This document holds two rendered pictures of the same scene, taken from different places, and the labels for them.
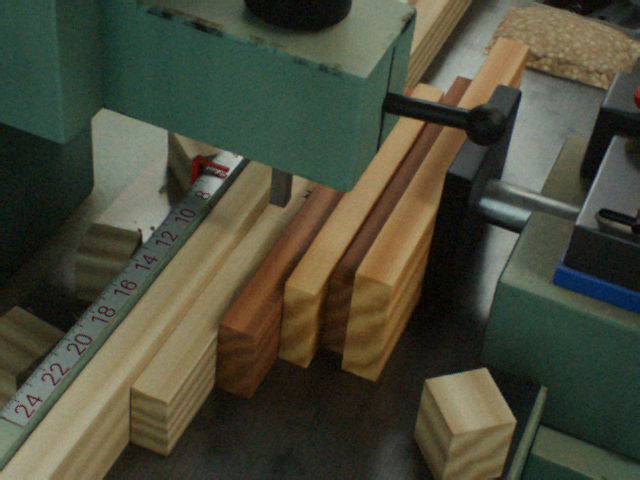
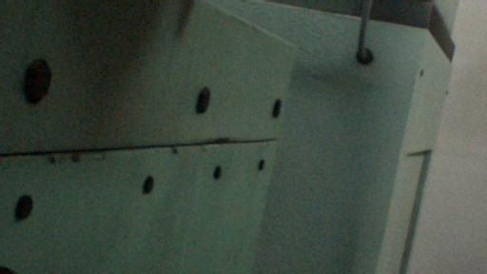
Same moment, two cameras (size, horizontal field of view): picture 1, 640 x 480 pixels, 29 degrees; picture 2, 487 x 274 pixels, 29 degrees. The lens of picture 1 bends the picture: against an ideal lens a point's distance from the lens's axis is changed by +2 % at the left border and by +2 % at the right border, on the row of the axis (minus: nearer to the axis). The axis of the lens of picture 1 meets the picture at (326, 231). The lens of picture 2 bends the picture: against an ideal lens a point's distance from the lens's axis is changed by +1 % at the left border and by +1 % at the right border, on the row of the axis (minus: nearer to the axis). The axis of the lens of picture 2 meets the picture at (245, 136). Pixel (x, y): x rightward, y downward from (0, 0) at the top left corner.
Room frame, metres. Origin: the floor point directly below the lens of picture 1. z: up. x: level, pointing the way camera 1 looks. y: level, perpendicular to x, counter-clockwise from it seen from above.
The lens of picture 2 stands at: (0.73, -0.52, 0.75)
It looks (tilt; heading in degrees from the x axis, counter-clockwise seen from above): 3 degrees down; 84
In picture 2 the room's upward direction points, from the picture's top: 11 degrees clockwise
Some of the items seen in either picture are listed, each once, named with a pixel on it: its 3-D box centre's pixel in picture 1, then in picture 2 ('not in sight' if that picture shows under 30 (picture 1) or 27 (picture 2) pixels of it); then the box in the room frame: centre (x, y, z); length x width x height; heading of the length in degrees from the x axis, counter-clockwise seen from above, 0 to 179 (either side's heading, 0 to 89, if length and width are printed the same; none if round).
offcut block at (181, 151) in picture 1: (203, 156); not in sight; (0.70, 0.10, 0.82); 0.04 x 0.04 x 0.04; 30
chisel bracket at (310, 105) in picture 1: (256, 69); not in sight; (0.51, 0.05, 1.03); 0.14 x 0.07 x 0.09; 72
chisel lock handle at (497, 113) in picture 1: (440, 110); not in sight; (0.48, -0.05, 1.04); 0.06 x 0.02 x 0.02; 72
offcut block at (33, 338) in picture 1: (18, 366); not in sight; (0.48, 0.17, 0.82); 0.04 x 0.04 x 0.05; 63
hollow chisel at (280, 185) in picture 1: (283, 166); not in sight; (0.50, 0.03, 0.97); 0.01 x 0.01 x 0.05; 72
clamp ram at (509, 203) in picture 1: (522, 211); not in sight; (0.52, -0.11, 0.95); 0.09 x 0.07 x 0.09; 162
